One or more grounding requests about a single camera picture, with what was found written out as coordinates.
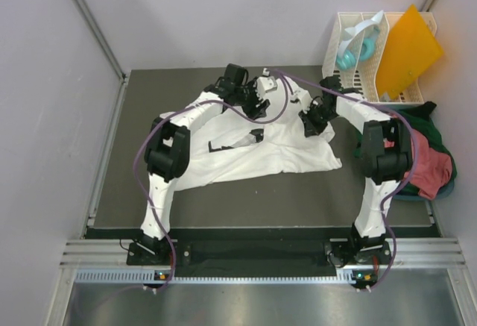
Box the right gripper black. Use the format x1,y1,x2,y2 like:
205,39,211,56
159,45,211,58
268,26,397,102
298,103,337,138

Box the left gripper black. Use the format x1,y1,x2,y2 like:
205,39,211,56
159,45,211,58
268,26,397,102
233,78,269,120

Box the white printed t shirt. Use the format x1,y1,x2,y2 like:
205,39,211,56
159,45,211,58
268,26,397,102
148,78,343,192

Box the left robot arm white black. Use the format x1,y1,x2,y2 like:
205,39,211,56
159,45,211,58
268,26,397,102
133,63,278,266

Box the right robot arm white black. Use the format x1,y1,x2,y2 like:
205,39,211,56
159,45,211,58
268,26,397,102
293,76,413,267

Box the white plastic file organizer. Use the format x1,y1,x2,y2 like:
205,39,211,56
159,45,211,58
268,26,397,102
322,12,424,108

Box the teal white headphones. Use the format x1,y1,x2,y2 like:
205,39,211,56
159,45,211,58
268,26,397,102
335,10,385,71

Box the green t shirt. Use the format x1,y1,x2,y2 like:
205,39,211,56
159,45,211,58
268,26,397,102
355,102,458,200

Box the orange plastic folder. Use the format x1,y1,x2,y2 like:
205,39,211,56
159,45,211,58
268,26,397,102
376,4,443,101

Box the pink t shirt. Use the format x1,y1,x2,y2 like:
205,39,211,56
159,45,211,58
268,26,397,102
383,112,454,201

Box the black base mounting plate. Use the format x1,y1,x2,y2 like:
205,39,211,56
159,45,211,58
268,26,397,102
126,227,392,267

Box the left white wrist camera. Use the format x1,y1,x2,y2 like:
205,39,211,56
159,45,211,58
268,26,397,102
254,68,278,99

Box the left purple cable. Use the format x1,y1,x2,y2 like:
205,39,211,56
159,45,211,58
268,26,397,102
132,66,290,295

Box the purple cable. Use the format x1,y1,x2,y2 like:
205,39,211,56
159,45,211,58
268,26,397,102
274,67,420,293
132,66,290,295

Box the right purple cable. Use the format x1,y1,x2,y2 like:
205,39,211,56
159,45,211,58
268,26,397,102
274,67,420,293

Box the grey slotted cable duct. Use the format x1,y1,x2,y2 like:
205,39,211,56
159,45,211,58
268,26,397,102
75,269,373,286

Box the aluminium corner post left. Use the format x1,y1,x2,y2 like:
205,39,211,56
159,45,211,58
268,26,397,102
72,0,127,81

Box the aluminium frame rail front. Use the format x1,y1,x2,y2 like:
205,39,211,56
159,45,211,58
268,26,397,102
60,238,465,275

